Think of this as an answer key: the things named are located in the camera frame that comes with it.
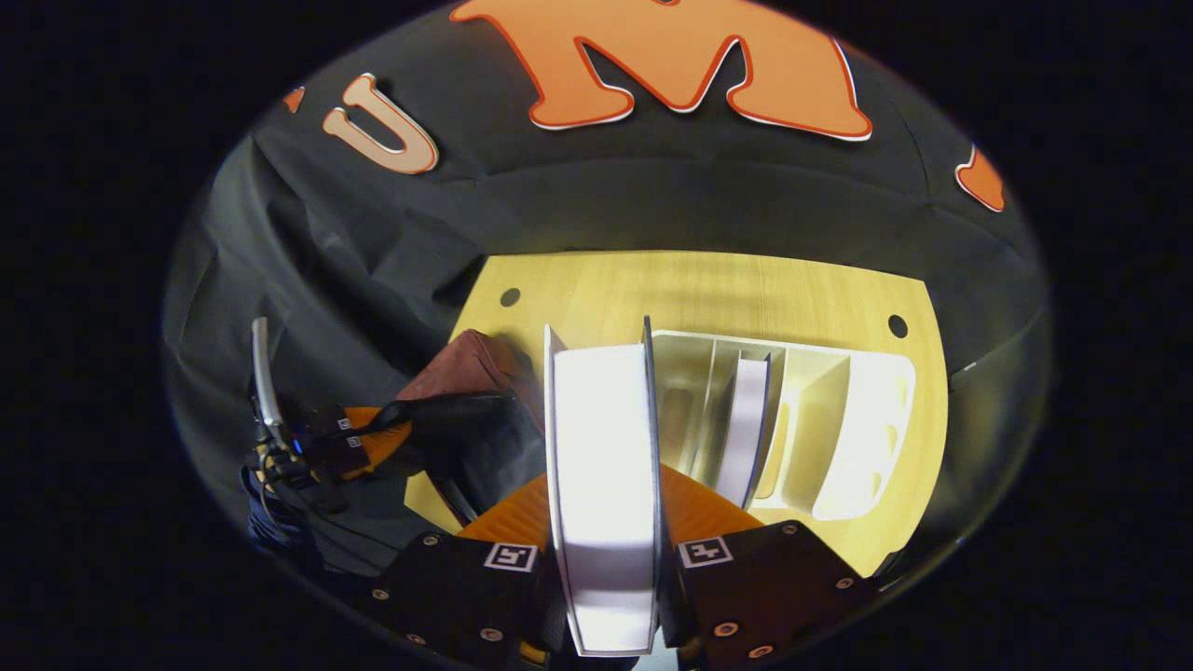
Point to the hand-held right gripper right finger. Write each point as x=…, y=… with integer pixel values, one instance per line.
x=764, y=596

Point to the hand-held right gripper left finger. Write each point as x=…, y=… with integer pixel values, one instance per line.
x=457, y=596

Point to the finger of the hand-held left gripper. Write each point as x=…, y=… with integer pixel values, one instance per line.
x=447, y=405
x=373, y=447

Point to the maroon schoolbag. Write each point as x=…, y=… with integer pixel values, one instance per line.
x=466, y=359

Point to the white portrait cover book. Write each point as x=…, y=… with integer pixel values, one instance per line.
x=606, y=447

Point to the blue cover book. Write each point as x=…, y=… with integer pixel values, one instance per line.
x=746, y=429

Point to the white bookshelf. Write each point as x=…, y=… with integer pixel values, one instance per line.
x=867, y=429

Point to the round black table grommet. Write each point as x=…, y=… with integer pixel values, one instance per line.
x=510, y=296
x=897, y=326

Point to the black backdrop cloth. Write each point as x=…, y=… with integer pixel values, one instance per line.
x=652, y=186

